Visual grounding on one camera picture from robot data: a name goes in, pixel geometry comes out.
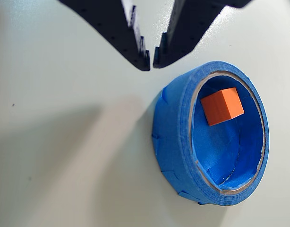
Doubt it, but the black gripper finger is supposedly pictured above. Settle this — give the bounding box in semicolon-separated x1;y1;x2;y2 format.
59;0;151;72
153;0;251;69

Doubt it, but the small orange cube block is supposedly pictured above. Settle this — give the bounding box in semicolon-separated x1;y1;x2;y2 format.
200;87;245;126

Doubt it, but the blue masking tape roll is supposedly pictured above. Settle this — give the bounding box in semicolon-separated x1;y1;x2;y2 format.
151;61;270;206

